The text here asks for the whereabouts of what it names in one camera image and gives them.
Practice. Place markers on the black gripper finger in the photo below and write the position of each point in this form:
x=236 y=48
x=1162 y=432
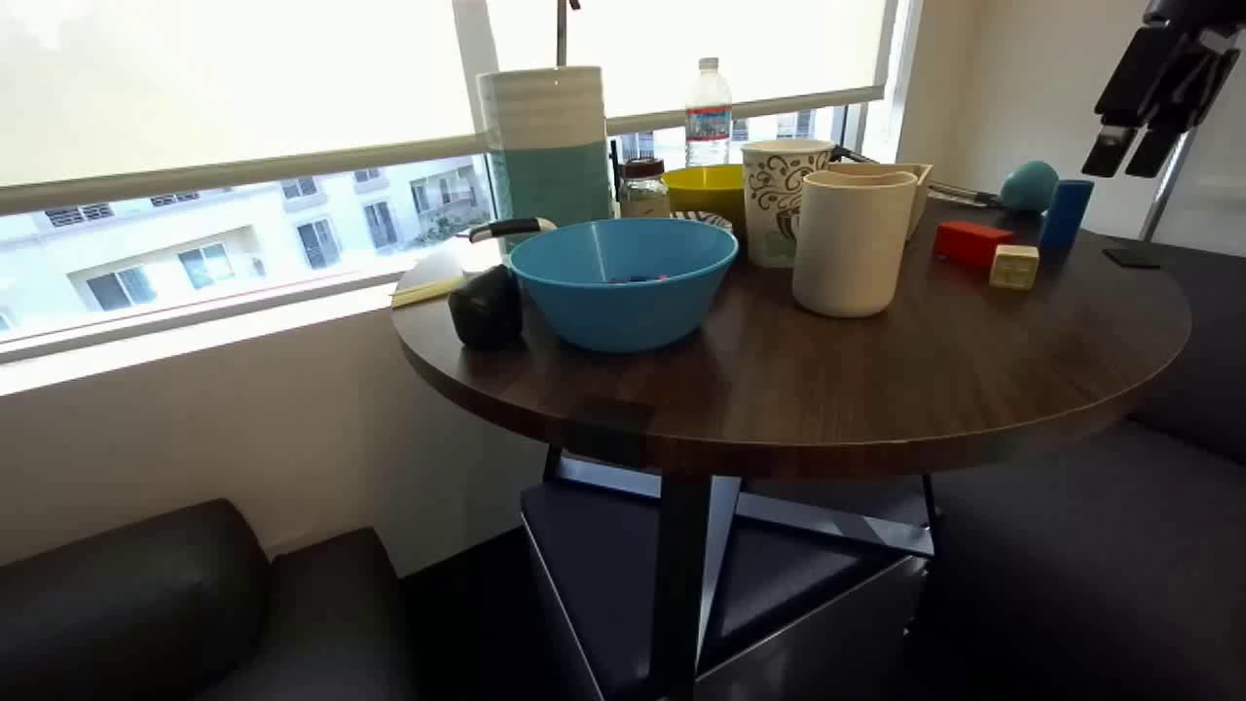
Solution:
x=1181 y=111
x=1120 y=102

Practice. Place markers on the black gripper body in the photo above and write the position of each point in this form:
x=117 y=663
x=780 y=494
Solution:
x=1202 y=17

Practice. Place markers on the white patterned cup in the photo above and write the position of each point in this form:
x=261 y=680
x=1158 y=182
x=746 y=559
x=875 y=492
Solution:
x=777 y=198

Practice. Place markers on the grey metal stand pole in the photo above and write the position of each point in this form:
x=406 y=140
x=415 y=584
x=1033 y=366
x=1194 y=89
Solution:
x=1172 y=182

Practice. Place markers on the teal ball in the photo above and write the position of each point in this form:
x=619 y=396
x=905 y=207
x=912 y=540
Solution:
x=1030 y=183

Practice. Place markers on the blue cylinder block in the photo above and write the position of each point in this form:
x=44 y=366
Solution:
x=1067 y=215

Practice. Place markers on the cream letter cube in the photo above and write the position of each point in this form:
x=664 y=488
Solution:
x=1015 y=265

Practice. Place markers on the red block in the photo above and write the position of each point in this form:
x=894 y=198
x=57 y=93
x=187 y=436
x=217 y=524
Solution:
x=975 y=243

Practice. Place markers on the clear plastic water bottle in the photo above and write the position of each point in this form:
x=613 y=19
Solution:
x=706 y=117

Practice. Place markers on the yellow bowl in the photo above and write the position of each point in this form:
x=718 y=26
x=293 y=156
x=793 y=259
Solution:
x=706 y=187

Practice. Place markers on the black upholstered bench seat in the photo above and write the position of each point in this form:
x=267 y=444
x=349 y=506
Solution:
x=1116 y=559

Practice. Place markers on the small glass jar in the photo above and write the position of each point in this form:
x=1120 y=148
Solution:
x=644 y=191

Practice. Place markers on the blue plastic bowl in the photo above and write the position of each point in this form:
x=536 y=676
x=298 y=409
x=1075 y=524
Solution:
x=626 y=285

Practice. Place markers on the white and teal stacked container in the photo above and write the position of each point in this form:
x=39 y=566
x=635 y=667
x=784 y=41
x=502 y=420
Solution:
x=545 y=140

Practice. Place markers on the dark round avocado-like object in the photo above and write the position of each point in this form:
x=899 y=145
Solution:
x=488 y=314

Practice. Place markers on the yellow flat pad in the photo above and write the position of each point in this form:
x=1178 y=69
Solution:
x=431 y=291

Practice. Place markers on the white building outside window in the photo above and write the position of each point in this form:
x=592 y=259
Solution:
x=131 y=265

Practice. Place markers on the black leather sofa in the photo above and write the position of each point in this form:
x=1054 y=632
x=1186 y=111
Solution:
x=141 y=609

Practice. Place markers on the black table pedestal leg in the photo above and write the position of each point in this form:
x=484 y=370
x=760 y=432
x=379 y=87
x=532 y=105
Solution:
x=684 y=584

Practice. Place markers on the white window frame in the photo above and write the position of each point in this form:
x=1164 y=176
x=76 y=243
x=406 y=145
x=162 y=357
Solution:
x=259 y=170

